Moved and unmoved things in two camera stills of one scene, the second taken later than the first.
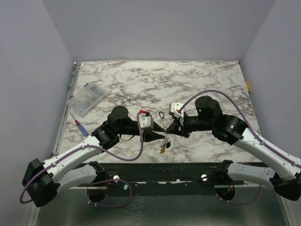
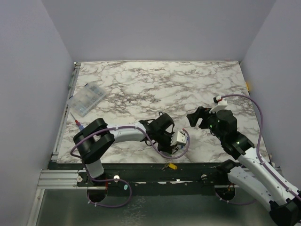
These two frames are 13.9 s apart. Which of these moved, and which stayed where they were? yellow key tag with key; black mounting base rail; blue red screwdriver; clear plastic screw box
Moved: yellow key tag with key
Stayed: blue red screwdriver; clear plastic screw box; black mounting base rail
